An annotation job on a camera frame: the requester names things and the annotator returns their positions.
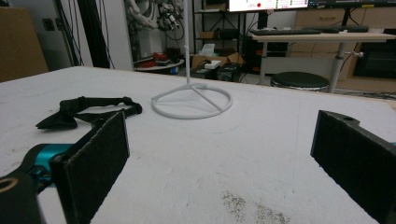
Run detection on brown cardboard panel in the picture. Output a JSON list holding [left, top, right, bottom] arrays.
[[0, 7, 50, 84]]

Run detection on black bow tie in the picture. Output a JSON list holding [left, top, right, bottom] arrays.
[[35, 96, 144, 131]]

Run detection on computer monitor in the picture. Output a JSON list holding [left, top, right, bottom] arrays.
[[228, 0, 310, 13]]

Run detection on light wooden desk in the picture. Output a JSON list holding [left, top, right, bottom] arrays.
[[248, 31, 396, 94]]

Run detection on white wire stand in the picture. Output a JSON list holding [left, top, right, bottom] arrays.
[[150, 0, 233, 120]]

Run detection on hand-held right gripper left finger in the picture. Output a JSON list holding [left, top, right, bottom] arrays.
[[0, 110, 131, 224]]

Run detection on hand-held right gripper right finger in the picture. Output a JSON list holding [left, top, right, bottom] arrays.
[[309, 109, 396, 224]]

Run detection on black hanging cables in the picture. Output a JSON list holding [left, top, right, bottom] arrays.
[[54, 0, 116, 70]]

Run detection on black keyboard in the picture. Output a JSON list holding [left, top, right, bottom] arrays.
[[249, 28, 323, 36]]

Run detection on round white table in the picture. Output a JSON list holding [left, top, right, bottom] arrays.
[[134, 58, 185, 76]]

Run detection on open cardboard box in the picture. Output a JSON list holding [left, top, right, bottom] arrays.
[[190, 51, 246, 70]]

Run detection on black metal shelf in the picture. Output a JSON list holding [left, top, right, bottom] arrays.
[[191, 0, 247, 55]]

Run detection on round black stool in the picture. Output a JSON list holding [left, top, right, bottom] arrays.
[[270, 71, 331, 93]]

